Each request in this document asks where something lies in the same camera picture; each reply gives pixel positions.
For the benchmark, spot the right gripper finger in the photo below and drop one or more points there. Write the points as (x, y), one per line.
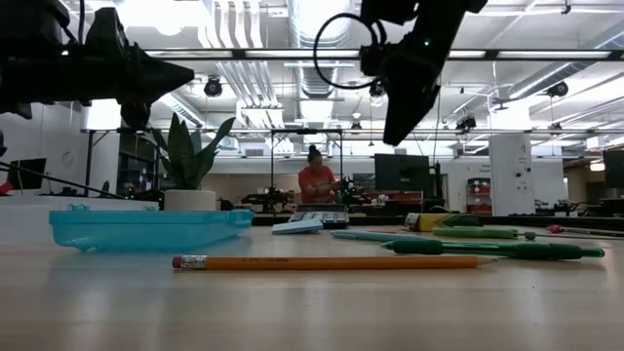
(419, 97)
(397, 107)

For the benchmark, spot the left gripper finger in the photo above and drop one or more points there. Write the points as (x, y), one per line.
(146, 88)
(131, 58)

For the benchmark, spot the yellow crayon box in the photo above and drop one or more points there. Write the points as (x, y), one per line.
(429, 222)

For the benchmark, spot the light teal pen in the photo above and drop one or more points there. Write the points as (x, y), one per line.
(370, 236)

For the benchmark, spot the yellow pencil with eraser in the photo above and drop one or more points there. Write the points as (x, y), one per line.
(341, 263)

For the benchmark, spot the dark green pen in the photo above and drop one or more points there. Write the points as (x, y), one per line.
(536, 251)

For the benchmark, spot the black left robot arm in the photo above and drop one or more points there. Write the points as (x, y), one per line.
(24, 12)

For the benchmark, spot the black ceiling spotlight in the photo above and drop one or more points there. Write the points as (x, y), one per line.
(558, 89)
(213, 88)
(466, 123)

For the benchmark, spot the large black monitor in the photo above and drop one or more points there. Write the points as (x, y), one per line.
(402, 173)

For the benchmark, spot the small black monitor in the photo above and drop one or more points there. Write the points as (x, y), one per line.
(614, 168)
(29, 173)

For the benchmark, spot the person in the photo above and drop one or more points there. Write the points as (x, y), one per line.
(317, 185)

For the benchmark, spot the white pillar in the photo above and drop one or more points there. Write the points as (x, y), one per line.
(512, 170)

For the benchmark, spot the snake plant in white pot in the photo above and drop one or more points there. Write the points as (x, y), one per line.
(187, 200)

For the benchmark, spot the red storage shelf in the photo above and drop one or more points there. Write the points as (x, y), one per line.
(480, 207)

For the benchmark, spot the black desk calculator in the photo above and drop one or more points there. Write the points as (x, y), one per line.
(331, 217)

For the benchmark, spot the teal and clear pencil case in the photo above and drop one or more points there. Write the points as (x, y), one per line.
(146, 229)

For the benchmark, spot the light blue sticky notes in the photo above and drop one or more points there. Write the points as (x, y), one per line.
(297, 226)

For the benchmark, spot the background robot rig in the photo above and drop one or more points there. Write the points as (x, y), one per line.
(265, 199)

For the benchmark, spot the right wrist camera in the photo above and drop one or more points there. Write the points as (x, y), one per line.
(373, 59)

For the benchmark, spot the black aluminium table frame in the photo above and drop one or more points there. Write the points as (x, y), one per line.
(536, 220)

